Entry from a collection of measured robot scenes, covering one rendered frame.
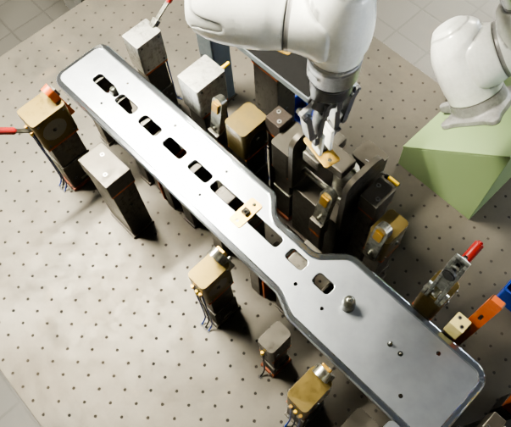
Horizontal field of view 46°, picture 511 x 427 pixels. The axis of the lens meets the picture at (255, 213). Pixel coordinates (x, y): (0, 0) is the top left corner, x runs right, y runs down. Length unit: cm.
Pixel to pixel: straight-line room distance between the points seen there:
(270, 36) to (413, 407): 85
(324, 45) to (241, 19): 13
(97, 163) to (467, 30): 102
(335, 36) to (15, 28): 273
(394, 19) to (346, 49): 235
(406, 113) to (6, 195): 131
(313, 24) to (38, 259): 126
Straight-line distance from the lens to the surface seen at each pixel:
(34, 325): 184
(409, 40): 319
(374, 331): 140
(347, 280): 143
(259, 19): 91
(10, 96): 225
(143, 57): 178
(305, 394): 132
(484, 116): 177
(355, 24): 89
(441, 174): 182
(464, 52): 170
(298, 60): 154
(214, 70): 160
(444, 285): 135
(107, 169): 158
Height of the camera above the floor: 235
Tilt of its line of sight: 65 degrees down
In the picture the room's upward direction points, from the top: 5 degrees counter-clockwise
